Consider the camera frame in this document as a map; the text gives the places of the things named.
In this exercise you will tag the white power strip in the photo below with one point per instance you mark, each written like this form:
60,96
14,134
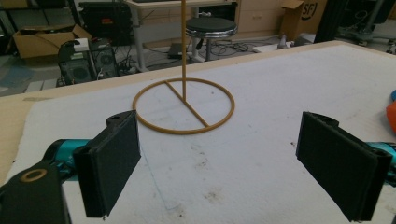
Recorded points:
264,48

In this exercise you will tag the black round stool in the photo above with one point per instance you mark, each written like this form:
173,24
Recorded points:
211,25

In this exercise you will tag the open cardboard box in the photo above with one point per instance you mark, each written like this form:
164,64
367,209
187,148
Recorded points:
40,43

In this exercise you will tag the orange object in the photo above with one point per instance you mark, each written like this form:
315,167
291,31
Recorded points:
392,116

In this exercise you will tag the printed cardboard box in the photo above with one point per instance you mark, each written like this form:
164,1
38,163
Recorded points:
303,18

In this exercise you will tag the light wooden cabinet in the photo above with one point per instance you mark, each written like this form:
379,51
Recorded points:
258,18

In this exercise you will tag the black computer tower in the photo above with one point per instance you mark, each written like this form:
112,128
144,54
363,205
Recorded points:
104,59
76,67

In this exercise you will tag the small white box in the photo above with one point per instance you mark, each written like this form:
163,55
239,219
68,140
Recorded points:
81,45

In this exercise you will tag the white-legged desk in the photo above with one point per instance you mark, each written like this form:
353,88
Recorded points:
138,37

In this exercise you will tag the black equipment case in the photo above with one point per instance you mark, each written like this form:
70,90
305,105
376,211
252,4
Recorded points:
106,21

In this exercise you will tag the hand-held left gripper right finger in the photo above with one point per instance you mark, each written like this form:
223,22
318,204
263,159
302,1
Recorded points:
336,168

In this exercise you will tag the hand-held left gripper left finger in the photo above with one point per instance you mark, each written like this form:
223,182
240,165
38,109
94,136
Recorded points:
109,168

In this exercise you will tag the blue object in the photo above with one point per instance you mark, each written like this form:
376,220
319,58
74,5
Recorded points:
394,95

